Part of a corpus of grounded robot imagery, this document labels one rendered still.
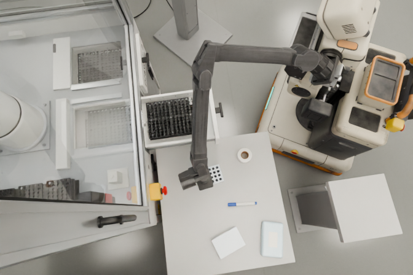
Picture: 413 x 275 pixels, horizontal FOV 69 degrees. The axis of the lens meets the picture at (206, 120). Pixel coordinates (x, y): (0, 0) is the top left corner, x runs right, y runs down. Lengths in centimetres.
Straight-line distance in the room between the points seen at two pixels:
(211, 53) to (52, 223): 67
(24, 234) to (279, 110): 183
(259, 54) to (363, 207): 93
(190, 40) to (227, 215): 158
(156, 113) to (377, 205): 114
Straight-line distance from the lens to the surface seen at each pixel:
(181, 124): 140
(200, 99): 105
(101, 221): 74
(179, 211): 149
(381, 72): 170
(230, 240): 144
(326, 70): 121
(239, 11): 281
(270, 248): 147
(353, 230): 162
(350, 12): 117
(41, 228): 53
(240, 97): 241
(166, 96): 147
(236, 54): 103
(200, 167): 117
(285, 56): 112
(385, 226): 169
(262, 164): 152
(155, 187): 135
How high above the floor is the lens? 224
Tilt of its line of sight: 73 degrees down
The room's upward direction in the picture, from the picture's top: 3 degrees counter-clockwise
